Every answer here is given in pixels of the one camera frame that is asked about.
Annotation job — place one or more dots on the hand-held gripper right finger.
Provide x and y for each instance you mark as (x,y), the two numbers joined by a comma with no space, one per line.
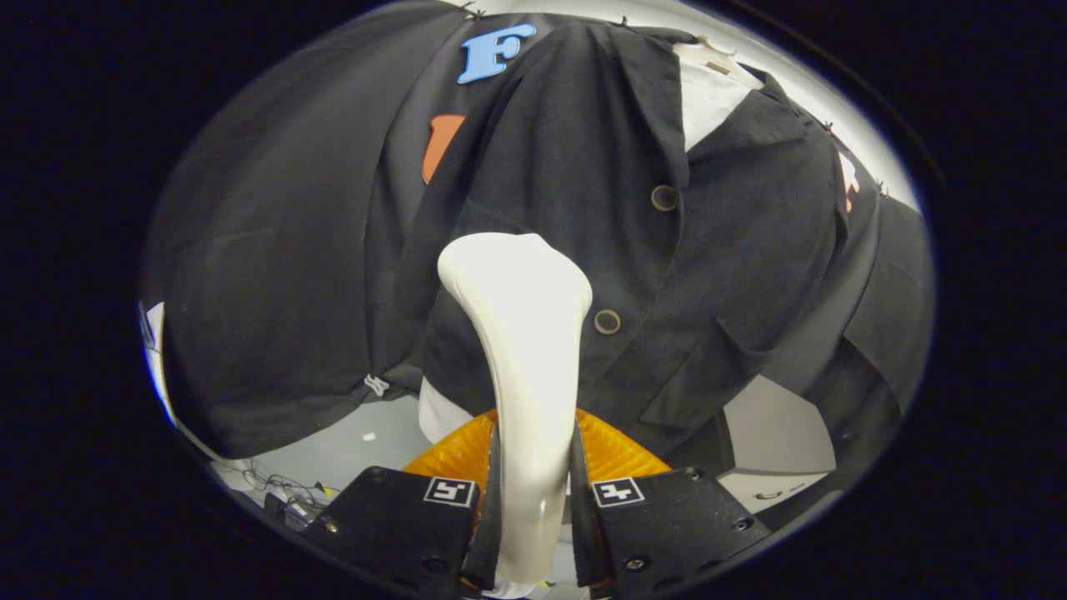
(583,533)

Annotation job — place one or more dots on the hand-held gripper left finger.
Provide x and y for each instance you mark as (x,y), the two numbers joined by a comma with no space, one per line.
(488,542)

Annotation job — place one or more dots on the black suit jacket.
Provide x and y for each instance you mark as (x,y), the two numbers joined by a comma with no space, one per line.
(583,142)

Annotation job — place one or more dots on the dark electronic box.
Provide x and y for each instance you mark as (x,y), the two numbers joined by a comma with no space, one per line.
(296,510)

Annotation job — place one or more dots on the beige cabinet with grey top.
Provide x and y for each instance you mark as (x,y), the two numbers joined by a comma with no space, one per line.
(779,433)

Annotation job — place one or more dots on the black backdrop cloth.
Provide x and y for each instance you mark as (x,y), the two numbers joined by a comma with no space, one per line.
(267,275)

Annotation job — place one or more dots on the white mannequin torso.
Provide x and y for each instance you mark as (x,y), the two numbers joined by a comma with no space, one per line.
(708,100)

